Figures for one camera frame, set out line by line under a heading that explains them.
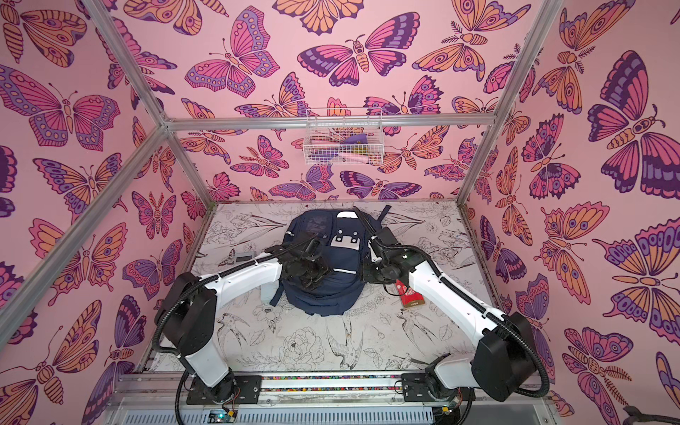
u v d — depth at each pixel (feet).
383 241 2.04
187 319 1.51
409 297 3.01
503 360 1.31
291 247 2.20
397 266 1.85
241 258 3.37
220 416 2.37
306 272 2.44
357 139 3.11
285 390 2.45
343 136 3.13
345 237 3.34
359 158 2.83
